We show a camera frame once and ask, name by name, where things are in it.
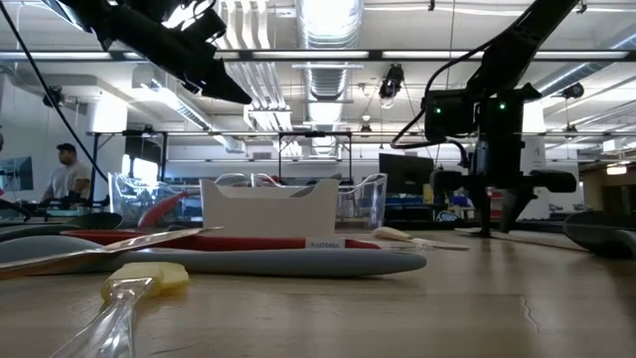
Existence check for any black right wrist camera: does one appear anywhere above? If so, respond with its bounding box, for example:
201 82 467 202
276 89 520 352
423 89 479 144

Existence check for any black nylon spoon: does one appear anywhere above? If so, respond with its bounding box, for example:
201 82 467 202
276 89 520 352
563 211 636 260

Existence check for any black aluminium table frame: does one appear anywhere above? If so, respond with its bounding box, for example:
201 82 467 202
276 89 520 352
387 218 587 234

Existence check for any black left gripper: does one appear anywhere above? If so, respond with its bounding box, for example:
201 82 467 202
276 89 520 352
106 4 253 105

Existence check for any white round column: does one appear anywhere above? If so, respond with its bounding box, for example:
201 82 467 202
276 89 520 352
521 98 548 220

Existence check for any lit background monitor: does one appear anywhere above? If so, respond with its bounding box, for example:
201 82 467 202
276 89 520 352
0 156 35 193

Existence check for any red slotted spoon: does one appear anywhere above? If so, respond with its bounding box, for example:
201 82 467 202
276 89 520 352
59 228 382 253

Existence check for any black right camera cable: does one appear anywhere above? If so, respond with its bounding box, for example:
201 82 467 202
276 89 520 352
390 42 498 168

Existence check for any black overhead bar with lights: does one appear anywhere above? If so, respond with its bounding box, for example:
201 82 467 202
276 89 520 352
0 48 636 64

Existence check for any black background monitor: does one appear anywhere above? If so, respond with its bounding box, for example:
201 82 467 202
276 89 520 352
378 152 436 196

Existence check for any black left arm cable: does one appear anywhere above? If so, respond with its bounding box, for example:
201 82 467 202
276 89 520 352
0 0 109 183

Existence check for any clear plastic handled container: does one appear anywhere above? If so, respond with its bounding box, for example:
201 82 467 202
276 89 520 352
107 171 205 231
337 172 389 231

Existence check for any grey silicone spoon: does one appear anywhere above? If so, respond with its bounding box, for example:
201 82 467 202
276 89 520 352
0 234 428 278

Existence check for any person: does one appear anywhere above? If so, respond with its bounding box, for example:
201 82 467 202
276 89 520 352
39 142 93 208

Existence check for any rose gold table knife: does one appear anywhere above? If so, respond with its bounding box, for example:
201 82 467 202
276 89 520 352
0 226 225 279

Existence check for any yellow silicone basting brush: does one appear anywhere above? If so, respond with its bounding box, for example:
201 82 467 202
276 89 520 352
49 262 190 358

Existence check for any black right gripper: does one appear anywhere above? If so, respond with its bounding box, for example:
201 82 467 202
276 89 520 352
429 96 578 238

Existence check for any cream handled paring knife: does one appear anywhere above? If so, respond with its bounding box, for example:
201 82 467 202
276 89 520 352
372 226 471 252

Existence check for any black ceiling spotlight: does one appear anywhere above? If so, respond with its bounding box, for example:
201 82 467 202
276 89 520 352
560 82 586 100
379 63 405 100
42 85 66 108

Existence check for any white rectangular utensil tray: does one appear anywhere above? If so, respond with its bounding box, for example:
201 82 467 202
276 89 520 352
200 177 341 240

